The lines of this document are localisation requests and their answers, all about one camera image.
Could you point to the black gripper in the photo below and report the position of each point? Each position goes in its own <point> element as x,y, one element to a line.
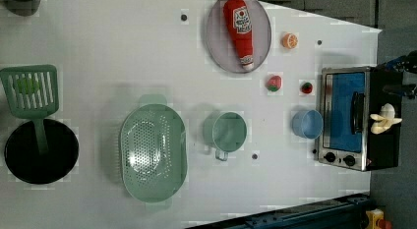
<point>405,64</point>

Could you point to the peeled toy banana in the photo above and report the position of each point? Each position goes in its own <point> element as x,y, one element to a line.
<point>384,120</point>

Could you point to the toy toaster oven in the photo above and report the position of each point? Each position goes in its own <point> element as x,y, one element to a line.
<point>348,97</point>

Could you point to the small toy strawberry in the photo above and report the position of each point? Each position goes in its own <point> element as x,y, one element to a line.
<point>307,88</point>

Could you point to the toy orange half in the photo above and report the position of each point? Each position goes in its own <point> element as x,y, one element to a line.
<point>290,41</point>

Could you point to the yellow red box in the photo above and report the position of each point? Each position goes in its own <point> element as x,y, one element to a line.
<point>377,220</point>

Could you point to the red plush ketchup bottle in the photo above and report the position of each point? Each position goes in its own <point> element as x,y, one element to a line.
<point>239,26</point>

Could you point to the grey round plate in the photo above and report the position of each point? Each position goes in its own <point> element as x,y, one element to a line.
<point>221,46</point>

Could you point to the green oval colander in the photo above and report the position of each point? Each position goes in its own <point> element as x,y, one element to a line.
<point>153,149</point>

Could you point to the green slotted spatula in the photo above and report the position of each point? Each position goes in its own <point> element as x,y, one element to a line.
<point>36,106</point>

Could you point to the small green toy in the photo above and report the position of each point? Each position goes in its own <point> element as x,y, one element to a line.
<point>27,85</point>

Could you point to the black cup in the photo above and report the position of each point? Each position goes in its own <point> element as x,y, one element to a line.
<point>22,8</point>

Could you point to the black frying pan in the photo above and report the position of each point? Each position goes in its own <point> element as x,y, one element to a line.
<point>23,159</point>

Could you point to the blue metal frame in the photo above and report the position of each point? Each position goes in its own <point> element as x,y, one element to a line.
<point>340,213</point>

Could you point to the green mug with handle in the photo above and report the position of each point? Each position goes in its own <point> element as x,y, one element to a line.
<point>226,132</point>

